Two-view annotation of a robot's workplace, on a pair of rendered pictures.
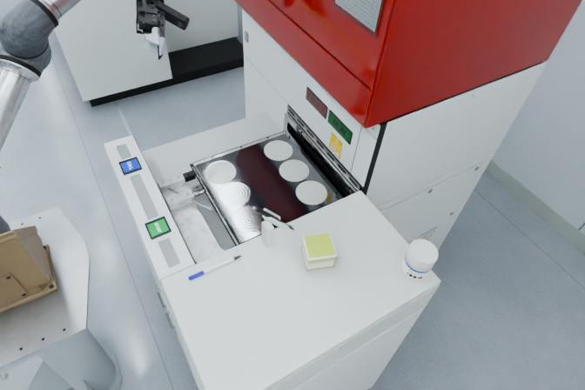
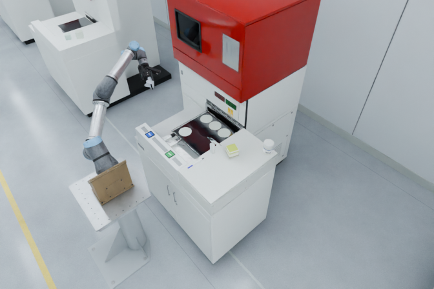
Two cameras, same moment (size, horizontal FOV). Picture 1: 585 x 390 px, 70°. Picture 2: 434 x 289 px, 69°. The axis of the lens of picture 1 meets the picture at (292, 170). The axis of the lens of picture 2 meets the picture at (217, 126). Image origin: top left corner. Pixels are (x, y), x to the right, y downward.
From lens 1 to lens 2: 1.14 m
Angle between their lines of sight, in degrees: 5
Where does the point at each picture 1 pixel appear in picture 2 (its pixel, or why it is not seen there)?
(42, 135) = (66, 137)
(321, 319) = (237, 172)
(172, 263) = (179, 164)
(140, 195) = (158, 144)
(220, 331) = (204, 181)
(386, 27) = (241, 70)
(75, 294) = (141, 186)
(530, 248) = (331, 148)
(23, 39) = (108, 91)
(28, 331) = (129, 200)
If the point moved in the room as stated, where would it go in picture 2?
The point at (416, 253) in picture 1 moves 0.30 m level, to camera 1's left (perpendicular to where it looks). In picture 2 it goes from (266, 143) to (223, 148)
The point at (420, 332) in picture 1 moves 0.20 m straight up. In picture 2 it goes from (284, 194) to (287, 182)
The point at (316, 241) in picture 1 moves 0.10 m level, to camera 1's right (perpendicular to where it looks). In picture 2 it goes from (230, 146) to (245, 145)
